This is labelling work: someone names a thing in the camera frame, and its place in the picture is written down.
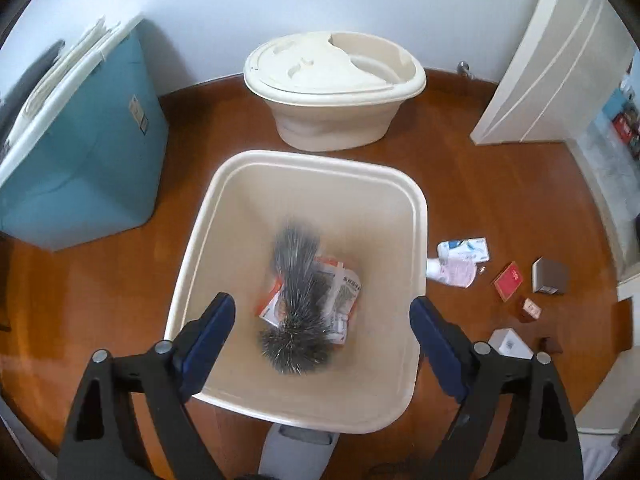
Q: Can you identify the cream folded cloth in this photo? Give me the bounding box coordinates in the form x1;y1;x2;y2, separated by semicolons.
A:
24;16;123;117

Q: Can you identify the cream plastic waste bin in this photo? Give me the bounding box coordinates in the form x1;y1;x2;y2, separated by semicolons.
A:
164;150;429;435

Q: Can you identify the white bottle pink label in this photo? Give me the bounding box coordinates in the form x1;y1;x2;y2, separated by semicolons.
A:
426;255;479;289

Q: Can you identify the cream foot bath bucket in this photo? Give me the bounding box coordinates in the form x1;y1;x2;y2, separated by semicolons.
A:
244;31;427;152

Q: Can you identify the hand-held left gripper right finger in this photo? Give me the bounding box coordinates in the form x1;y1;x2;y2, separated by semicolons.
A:
409;296;584;480

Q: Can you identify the grey slipper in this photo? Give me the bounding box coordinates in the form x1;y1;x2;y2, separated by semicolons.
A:
257;422;342;480

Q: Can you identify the blue storage box white lid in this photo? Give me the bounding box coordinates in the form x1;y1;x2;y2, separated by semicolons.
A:
0;14;170;252

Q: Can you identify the white door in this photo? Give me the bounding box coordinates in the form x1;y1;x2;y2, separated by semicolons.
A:
470;0;614;147

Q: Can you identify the grey brown box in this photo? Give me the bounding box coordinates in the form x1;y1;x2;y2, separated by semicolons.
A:
531;257;571;296

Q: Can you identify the red box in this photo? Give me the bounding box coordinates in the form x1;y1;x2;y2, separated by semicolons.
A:
493;261;528;304

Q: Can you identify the orange white snack packet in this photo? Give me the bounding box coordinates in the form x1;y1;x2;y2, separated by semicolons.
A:
257;277;287;326
314;256;362;345

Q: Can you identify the white square box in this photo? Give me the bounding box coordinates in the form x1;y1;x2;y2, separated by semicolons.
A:
488;328;535;360

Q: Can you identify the grey spiky brush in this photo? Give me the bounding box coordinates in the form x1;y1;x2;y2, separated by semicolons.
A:
256;216;342;375

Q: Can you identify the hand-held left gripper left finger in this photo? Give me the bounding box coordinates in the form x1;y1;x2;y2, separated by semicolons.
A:
56;291;237;480

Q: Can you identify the white blue packet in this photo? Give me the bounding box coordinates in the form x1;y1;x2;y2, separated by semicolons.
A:
437;236;490;264

